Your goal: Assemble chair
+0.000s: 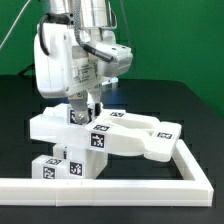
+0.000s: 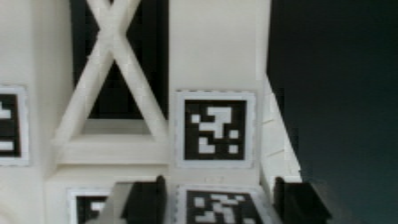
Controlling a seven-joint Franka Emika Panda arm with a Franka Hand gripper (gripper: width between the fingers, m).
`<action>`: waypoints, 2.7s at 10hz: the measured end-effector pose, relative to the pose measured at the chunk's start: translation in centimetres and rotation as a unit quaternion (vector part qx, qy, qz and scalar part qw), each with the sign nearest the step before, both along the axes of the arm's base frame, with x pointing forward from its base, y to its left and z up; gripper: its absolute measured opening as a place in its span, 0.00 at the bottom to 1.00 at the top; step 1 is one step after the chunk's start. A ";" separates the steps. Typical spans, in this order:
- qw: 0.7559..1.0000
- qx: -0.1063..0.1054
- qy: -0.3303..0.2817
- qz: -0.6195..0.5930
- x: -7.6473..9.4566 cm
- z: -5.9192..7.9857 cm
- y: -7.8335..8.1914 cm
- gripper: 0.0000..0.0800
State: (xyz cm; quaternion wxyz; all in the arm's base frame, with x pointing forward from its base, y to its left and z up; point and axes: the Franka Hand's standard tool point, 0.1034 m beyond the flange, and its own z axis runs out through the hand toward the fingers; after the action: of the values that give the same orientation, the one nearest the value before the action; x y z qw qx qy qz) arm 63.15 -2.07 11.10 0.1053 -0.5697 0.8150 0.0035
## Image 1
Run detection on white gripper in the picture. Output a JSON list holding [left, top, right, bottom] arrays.
[[34, 23, 104, 124]]

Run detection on white chair back frame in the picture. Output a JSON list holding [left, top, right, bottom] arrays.
[[30, 104, 182, 162]]

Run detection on white chair seat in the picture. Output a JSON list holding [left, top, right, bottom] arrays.
[[51, 143, 110, 180]]

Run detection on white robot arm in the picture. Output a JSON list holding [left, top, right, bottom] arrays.
[[34, 0, 118, 124]]

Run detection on white U-shaped obstacle fence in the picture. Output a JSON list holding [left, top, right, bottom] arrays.
[[0, 140, 214, 207]]

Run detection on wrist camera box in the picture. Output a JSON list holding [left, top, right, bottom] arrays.
[[85, 41, 133, 78]]

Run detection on black cable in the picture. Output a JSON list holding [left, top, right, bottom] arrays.
[[17, 63, 36, 76]]

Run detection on white cable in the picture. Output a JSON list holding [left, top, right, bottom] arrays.
[[0, 0, 32, 51]]

